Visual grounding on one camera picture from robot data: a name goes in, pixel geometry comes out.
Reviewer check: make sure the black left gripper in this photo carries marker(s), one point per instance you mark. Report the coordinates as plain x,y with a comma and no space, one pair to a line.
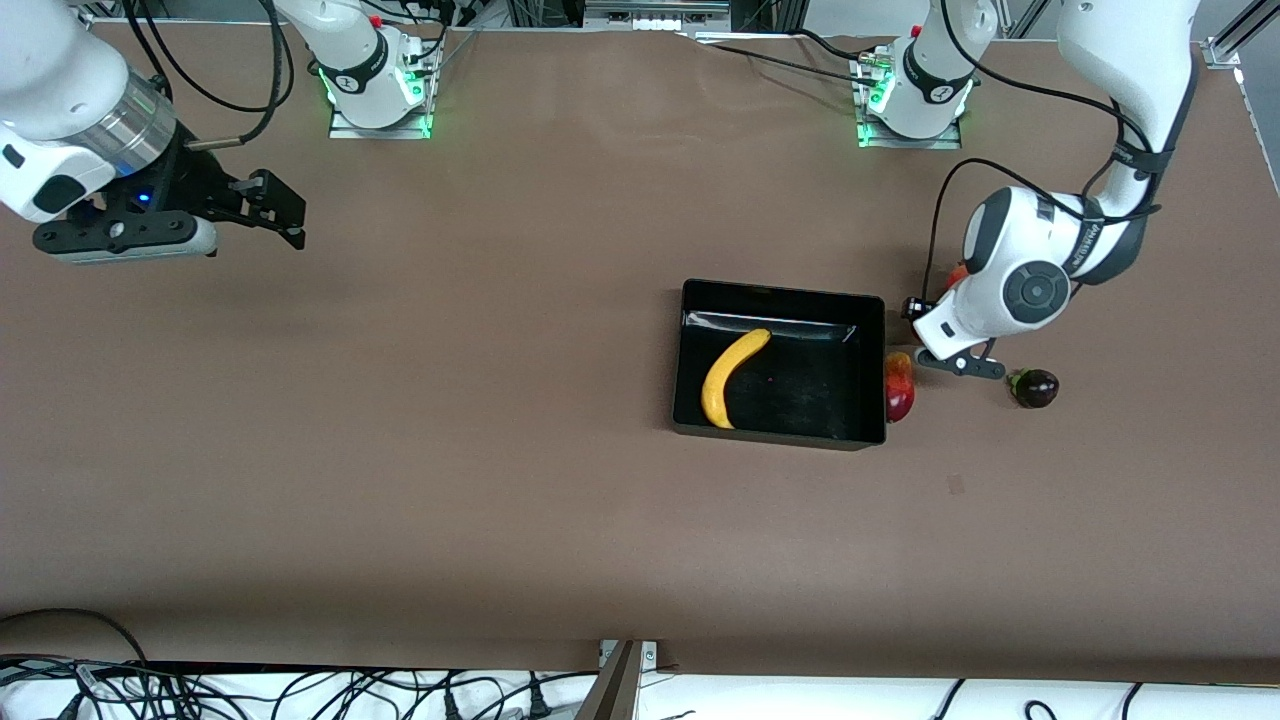
914,308

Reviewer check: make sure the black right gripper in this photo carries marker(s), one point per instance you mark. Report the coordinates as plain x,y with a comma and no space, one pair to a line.
197,181

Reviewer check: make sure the black rectangular plastic box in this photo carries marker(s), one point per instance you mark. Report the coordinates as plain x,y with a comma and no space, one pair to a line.
800,400

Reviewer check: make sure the yellow banana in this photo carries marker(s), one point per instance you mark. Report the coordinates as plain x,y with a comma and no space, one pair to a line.
725,375

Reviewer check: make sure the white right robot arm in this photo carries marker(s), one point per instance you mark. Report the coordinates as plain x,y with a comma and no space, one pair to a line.
50,70

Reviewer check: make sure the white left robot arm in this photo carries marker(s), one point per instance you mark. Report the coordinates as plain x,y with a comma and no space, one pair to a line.
1130,50

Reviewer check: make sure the red pomegranate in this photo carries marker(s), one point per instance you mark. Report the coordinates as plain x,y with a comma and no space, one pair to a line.
957,275

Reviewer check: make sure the red yellow mango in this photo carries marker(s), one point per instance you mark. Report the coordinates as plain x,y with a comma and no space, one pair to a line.
900,400

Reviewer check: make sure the dark purple mangosteen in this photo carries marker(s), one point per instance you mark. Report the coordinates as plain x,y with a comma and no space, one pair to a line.
1037,388

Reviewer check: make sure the slanted aluminium profile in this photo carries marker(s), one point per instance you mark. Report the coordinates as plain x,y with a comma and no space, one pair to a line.
1030,15

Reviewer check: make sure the silver electronics device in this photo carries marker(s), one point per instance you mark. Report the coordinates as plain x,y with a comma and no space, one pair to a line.
655,18

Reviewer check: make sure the aluminium corner profile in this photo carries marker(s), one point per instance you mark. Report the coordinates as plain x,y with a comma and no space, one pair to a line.
1225,50

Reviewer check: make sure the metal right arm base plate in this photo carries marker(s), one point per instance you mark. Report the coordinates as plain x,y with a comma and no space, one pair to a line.
380,132

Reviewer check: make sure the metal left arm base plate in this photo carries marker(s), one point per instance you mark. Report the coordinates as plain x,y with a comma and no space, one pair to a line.
915,142

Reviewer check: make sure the small metal bracket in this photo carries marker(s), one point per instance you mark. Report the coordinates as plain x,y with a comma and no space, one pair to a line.
650,655

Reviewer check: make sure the dark gray post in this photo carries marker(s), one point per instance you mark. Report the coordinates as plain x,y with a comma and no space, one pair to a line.
615,690

